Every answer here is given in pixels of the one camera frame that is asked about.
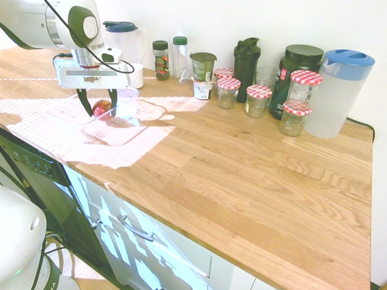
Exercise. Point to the frosted pitcher blue lid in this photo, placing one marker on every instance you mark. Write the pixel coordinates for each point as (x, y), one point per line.
(338, 96)

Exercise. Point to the glass jar red checked lid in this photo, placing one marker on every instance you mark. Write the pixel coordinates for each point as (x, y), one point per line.
(294, 122)
(228, 93)
(303, 89)
(223, 73)
(258, 102)

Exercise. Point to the clear plastic container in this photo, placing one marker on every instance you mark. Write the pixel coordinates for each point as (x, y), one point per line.
(128, 99)

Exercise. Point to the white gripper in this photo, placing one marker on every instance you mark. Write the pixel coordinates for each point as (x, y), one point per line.
(90, 79)

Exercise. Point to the spice jar dark lid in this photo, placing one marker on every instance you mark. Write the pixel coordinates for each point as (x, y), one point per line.
(161, 62)

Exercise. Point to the black shaker bottle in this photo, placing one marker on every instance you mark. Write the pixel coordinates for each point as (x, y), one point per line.
(245, 69)

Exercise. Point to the clear pitcher dark teal lid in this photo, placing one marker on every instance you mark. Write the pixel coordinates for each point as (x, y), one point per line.
(127, 42)

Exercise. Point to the green yogurt cup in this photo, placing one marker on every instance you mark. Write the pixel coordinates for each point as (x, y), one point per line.
(203, 66)

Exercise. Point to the white ceramic mug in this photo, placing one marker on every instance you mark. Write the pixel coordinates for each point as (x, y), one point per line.
(138, 77)

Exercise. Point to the short clear glass tumbler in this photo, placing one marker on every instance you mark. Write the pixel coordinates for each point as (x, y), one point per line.
(266, 77)

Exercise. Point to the white yogurt cup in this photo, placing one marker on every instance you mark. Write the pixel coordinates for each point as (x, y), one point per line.
(203, 90)

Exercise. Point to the white kitchen cabinet front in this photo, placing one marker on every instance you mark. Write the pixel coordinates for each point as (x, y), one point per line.
(181, 259)

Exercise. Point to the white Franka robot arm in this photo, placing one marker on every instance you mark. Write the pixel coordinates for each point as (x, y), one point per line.
(27, 24)

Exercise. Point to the clear bottle green cap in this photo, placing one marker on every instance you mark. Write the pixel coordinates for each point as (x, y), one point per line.
(180, 57)

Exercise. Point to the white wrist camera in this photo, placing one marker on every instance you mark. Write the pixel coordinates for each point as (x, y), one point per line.
(109, 55)

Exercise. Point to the dark protein powder tub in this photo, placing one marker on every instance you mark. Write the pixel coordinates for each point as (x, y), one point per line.
(297, 62)

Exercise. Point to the black dishwasher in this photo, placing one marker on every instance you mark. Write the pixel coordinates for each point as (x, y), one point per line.
(45, 175)

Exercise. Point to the red apple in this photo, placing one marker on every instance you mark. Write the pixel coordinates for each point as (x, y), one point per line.
(101, 109)

